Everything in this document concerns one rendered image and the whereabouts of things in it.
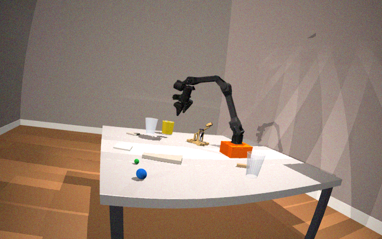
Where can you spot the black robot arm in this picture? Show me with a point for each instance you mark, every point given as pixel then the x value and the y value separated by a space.
pixel 235 124

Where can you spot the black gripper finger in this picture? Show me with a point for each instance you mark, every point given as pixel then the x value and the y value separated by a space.
pixel 178 110
pixel 186 106

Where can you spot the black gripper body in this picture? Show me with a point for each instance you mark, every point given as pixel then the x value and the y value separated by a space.
pixel 185 99

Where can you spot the blue ball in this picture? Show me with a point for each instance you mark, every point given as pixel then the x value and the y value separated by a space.
pixel 141 173

